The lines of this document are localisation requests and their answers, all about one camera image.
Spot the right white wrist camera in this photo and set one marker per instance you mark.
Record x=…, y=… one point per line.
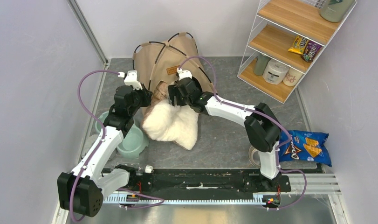
x=183, y=74

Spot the blue Doritos chip bag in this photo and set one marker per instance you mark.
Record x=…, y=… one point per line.
x=306, y=146

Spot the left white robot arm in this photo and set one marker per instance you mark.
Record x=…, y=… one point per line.
x=83, y=189

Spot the clear plastic bottle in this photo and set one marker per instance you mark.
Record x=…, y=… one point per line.
x=148, y=169

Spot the white fluffy pillow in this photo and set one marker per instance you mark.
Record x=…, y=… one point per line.
x=164, y=122

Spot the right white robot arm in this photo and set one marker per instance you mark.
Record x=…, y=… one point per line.
x=260, y=123

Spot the grey-green jar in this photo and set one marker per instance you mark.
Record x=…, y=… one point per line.
x=334, y=10

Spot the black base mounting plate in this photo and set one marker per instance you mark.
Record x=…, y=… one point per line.
x=206, y=183

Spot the white wire wooden shelf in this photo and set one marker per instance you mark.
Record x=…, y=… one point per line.
x=275, y=26

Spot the yellow M&M's bag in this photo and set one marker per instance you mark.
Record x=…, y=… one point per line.
x=299, y=45

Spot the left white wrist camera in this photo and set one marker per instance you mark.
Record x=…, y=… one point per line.
x=130, y=79

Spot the stainless steel bowl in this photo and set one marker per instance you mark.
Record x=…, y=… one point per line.
x=254, y=158

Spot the tan fabric pet tent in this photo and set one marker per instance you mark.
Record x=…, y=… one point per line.
x=166, y=69

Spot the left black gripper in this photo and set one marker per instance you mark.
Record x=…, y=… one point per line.
x=146, y=94

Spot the green cylinder bottle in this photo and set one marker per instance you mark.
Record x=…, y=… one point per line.
x=261, y=64

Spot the long black tent pole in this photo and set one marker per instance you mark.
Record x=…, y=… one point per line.
x=185, y=45

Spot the cream printed cup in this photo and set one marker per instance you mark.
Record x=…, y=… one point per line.
x=292, y=77

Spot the white toilet paper roll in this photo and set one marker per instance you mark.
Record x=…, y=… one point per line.
x=275, y=72

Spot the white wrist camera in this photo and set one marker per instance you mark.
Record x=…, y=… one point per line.
x=130, y=79
x=183, y=74

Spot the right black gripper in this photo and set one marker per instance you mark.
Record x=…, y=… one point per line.
x=174, y=90

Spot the mint green pet bowl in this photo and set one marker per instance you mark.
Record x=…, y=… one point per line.
x=128, y=145

